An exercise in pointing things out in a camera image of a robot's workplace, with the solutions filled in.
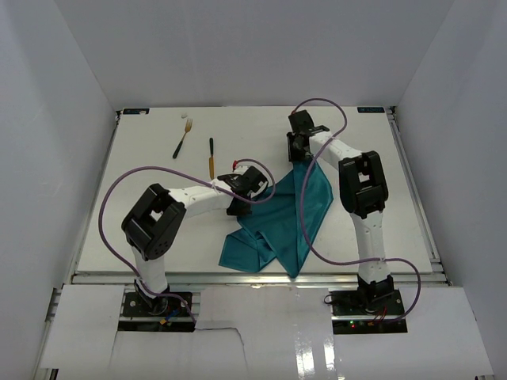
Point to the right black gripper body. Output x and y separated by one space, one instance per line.
295 147

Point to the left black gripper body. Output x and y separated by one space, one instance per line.
238 206

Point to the teal cloth napkin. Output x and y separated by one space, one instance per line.
273 231

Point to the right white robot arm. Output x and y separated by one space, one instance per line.
363 193

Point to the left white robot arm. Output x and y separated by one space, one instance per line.
152 224

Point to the right blue table label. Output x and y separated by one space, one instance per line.
370 109

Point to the blue table label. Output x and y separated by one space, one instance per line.
370 109
135 111

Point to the white cardboard front cover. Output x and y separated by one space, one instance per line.
263 333

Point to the left blue table label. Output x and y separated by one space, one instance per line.
135 111

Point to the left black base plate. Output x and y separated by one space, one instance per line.
135 306

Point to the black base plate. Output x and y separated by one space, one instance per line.
348 303
135 306

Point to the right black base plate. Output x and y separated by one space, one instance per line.
348 303

